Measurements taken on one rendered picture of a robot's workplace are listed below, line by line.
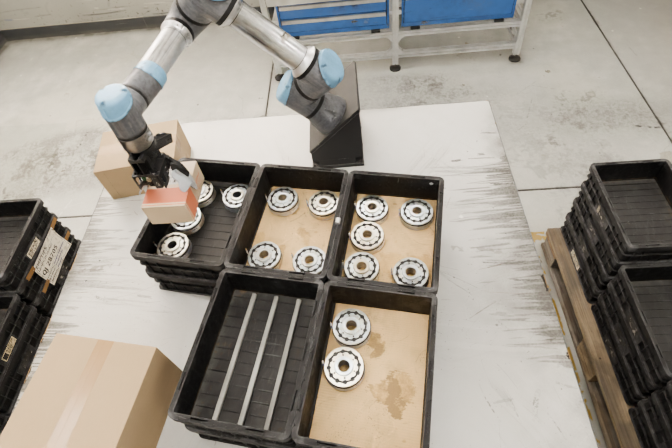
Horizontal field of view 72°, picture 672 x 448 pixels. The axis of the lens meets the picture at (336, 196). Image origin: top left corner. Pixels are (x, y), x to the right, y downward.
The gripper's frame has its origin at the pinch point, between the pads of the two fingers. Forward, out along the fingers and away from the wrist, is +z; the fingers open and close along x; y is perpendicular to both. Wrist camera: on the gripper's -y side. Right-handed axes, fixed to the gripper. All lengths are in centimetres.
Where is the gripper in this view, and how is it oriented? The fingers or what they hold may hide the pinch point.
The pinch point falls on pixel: (172, 188)
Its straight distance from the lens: 136.6
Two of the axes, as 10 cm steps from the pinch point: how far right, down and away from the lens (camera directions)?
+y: 0.0, 7.8, -6.2
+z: 1.0, 6.2, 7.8
